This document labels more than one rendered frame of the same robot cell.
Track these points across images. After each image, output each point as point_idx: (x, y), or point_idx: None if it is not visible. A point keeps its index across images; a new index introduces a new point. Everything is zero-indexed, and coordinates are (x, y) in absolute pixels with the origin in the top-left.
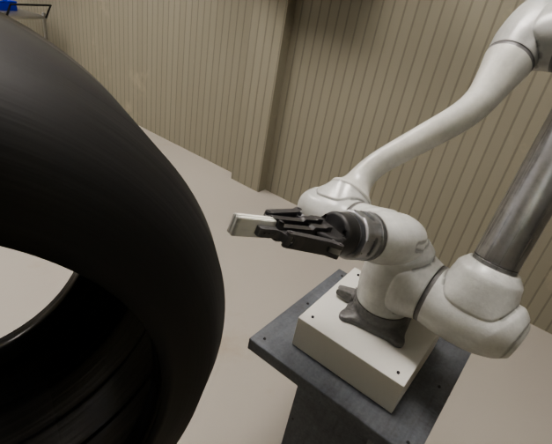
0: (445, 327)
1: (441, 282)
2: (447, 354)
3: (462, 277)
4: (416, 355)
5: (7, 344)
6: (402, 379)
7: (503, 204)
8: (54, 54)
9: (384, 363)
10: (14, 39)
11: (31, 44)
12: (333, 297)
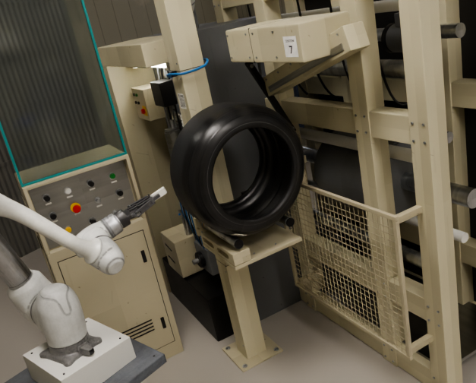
0: None
1: None
2: (26, 375)
3: (44, 277)
4: None
5: (244, 219)
6: (86, 320)
7: (11, 253)
8: (194, 126)
9: (90, 324)
10: (196, 119)
11: (195, 121)
12: (97, 353)
